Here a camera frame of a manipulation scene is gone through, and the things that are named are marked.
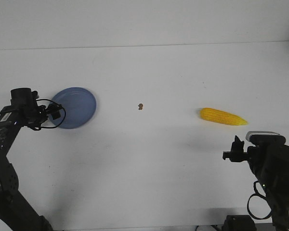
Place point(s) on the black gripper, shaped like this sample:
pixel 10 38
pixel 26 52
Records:
pixel 237 153
pixel 44 112

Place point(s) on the blue round plate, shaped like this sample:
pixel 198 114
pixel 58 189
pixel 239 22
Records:
pixel 79 106

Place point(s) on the yellow corn cob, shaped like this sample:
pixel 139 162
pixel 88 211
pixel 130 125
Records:
pixel 221 117

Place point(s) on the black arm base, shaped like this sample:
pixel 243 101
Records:
pixel 239 223

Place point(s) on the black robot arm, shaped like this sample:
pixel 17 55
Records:
pixel 23 111
pixel 268 159

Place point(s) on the small brown crumb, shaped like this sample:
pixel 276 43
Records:
pixel 140 106

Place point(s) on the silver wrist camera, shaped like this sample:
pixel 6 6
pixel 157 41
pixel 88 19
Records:
pixel 260 137

